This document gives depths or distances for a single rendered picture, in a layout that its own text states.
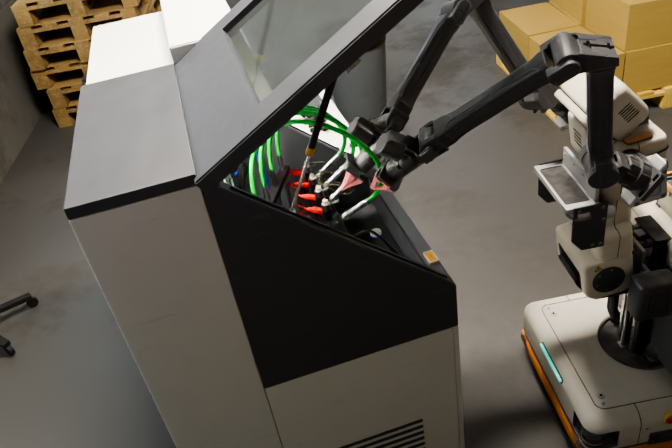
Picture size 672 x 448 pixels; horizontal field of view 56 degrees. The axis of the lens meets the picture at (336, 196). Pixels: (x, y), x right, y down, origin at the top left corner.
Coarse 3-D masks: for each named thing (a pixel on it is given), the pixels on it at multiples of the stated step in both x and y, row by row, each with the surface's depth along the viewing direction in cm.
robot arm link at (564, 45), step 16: (560, 48) 135; (576, 48) 134; (592, 48) 134; (608, 48) 135; (592, 64) 134; (608, 64) 134; (592, 80) 140; (608, 80) 139; (592, 96) 143; (608, 96) 143; (592, 112) 147; (608, 112) 147; (592, 128) 151; (608, 128) 150; (592, 144) 155; (608, 144) 154; (592, 160) 158; (608, 160) 156; (592, 176) 159; (608, 176) 159
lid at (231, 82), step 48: (288, 0) 171; (336, 0) 150; (384, 0) 130; (192, 48) 192; (240, 48) 172; (288, 48) 151; (336, 48) 131; (192, 96) 167; (240, 96) 148; (288, 96) 132; (192, 144) 148; (240, 144) 133
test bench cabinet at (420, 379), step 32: (384, 352) 182; (416, 352) 185; (448, 352) 189; (288, 384) 177; (320, 384) 181; (352, 384) 185; (384, 384) 189; (416, 384) 193; (448, 384) 197; (288, 416) 184; (320, 416) 188; (352, 416) 192; (384, 416) 196; (416, 416) 201; (448, 416) 206
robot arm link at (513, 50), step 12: (456, 0) 180; (468, 0) 182; (480, 0) 183; (444, 12) 185; (480, 12) 184; (492, 12) 186; (480, 24) 188; (492, 24) 187; (492, 36) 188; (504, 36) 188; (504, 48) 189; (516, 48) 190; (504, 60) 192; (516, 60) 191; (540, 96) 192; (552, 96) 193; (528, 108) 199
